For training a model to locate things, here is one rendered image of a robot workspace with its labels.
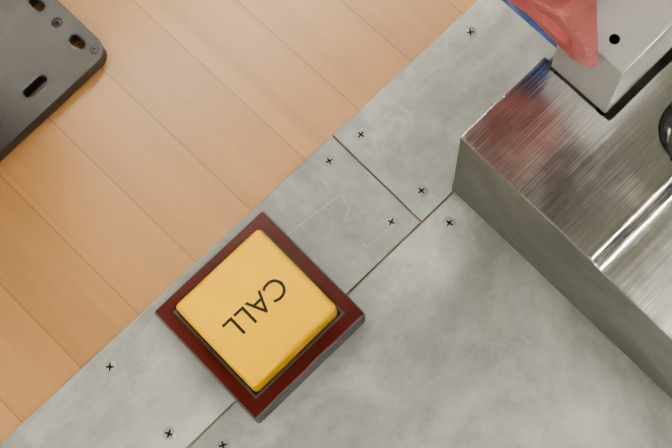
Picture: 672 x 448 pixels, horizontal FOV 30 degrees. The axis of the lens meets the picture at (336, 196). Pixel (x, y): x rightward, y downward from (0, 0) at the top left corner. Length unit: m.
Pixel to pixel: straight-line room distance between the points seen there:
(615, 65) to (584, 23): 0.04
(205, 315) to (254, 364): 0.04
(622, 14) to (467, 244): 0.17
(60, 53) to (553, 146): 0.29
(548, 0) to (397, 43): 0.23
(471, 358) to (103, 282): 0.21
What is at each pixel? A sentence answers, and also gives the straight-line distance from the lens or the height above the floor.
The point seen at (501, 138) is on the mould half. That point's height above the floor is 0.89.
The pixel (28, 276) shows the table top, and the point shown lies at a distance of 0.72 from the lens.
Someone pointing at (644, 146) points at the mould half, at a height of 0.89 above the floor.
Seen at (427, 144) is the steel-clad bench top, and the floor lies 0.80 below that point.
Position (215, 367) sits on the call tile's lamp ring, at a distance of 0.66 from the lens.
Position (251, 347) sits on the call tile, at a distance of 0.64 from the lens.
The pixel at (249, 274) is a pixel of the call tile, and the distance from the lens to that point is 0.65.
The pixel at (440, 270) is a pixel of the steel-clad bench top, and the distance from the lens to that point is 0.69.
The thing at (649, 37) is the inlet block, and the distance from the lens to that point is 0.58.
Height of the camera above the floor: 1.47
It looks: 74 degrees down
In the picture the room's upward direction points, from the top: 9 degrees counter-clockwise
